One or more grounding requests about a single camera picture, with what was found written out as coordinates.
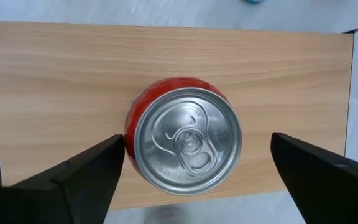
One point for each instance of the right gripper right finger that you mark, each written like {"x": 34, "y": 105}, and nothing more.
{"x": 328, "y": 193}

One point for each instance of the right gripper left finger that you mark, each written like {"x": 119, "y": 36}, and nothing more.
{"x": 73, "y": 193}

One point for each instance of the orange Fanta soda can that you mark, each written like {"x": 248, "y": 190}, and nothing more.
{"x": 185, "y": 140}

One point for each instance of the blue silver Red Bull can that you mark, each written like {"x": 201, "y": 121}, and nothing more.
{"x": 253, "y": 1}

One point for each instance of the wooden shelf black metal frame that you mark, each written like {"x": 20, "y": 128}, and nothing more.
{"x": 57, "y": 77}

